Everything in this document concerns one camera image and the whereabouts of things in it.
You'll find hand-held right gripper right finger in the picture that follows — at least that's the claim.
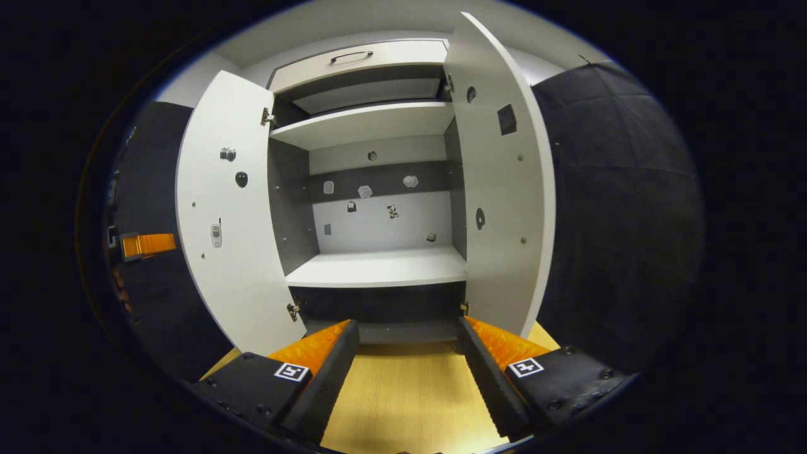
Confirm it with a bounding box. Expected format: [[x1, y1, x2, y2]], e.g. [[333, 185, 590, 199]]
[[456, 317, 631, 442]]

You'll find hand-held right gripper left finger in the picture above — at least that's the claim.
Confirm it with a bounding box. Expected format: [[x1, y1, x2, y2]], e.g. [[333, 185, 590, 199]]
[[189, 319, 361, 445]]

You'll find grey cabinet door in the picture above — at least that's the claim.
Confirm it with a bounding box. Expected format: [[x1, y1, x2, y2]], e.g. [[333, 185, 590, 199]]
[[443, 11, 557, 338], [175, 69, 308, 356]]

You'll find black backdrop cloth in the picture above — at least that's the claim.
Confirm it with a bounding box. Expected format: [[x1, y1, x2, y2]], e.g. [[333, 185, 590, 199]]
[[104, 60, 704, 382]]

